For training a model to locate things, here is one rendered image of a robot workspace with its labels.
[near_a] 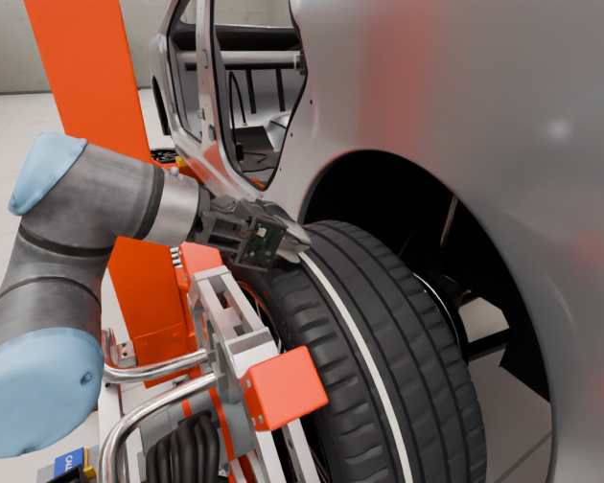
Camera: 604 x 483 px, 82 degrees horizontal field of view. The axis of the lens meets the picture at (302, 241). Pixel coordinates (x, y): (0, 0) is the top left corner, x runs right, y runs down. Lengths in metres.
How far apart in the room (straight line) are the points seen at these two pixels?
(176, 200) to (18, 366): 0.21
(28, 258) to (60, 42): 0.55
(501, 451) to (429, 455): 1.35
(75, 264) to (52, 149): 0.12
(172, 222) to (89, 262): 0.09
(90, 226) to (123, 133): 0.53
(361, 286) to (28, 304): 0.40
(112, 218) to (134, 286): 0.66
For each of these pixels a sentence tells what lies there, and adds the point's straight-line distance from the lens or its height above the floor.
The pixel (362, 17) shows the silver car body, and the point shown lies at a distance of 0.74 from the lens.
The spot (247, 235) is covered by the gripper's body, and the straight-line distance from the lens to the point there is 0.44.
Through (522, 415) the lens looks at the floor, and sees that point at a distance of 2.07.
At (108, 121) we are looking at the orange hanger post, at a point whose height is 1.34.
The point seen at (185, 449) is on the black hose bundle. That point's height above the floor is 1.05.
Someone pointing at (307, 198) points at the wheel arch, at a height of 1.11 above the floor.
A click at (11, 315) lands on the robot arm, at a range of 0.37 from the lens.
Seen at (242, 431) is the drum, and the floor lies 0.88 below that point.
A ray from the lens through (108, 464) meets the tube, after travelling 0.58.
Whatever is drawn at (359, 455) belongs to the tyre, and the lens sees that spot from 0.50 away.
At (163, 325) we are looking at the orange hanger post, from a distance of 1.16.
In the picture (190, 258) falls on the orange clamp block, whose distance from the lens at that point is 0.75.
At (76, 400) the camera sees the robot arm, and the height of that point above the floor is 1.24.
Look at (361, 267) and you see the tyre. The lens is 0.57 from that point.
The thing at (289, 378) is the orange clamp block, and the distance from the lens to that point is 0.42.
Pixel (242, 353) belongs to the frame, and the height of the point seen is 1.12.
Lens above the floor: 1.47
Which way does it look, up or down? 28 degrees down
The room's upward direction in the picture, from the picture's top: straight up
